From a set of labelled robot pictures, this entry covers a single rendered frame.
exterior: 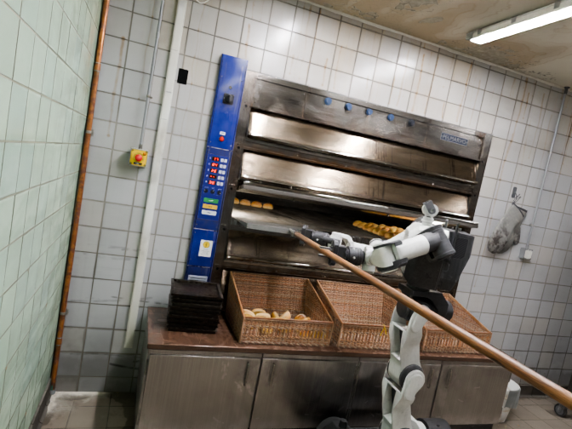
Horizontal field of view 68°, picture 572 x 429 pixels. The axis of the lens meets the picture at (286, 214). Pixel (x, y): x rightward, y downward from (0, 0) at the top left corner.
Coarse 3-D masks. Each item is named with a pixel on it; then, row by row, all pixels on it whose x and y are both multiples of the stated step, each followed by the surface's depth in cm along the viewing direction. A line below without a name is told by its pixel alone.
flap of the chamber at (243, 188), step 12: (252, 192) 271; (264, 192) 263; (276, 192) 261; (288, 192) 263; (324, 204) 286; (336, 204) 277; (348, 204) 277; (360, 204) 280; (396, 216) 304; (408, 216) 293; (420, 216) 296
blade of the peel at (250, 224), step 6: (240, 222) 260; (246, 222) 264; (252, 222) 270; (258, 222) 275; (264, 222) 281; (252, 228) 245; (258, 228) 246; (264, 228) 247; (270, 228) 248; (276, 228) 249; (282, 228) 250; (288, 228) 274; (294, 228) 279; (300, 228) 286
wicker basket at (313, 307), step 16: (240, 272) 273; (256, 288) 276; (272, 288) 280; (288, 288) 284; (304, 288) 288; (240, 304) 239; (256, 304) 275; (272, 304) 279; (288, 304) 283; (304, 304) 287; (320, 304) 265; (240, 320) 234; (256, 320) 232; (272, 320) 235; (288, 320) 238; (304, 320) 241; (320, 320) 262; (240, 336) 230; (256, 336) 233; (272, 336) 236; (288, 336) 240; (320, 336) 246
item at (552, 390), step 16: (304, 240) 227; (336, 256) 190; (352, 272) 174; (384, 288) 150; (416, 304) 133; (432, 320) 124; (448, 320) 120; (464, 336) 112; (480, 352) 106; (496, 352) 102; (512, 368) 96; (528, 368) 94; (544, 384) 89; (560, 400) 85
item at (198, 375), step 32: (160, 320) 241; (224, 320) 259; (160, 352) 214; (192, 352) 219; (224, 352) 224; (256, 352) 229; (288, 352) 235; (320, 352) 241; (352, 352) 248; (384, 352) 256; (160, 384) 216; (192, 384) 221; (224, 384) 227; (256, 384) 235; (288, 384) 239; (320, 384) 245; (352, 384) 253; (448, 384) 273; (480, 384) 284; (160, 416) 219; (192, 416) 224; (224, 416) 230; (256, 416) 236; (288, 416) 242; (320, 416) 249; (352, 416) 256; (416, 416) 271; (448, 416) 279; (480, 416) 288
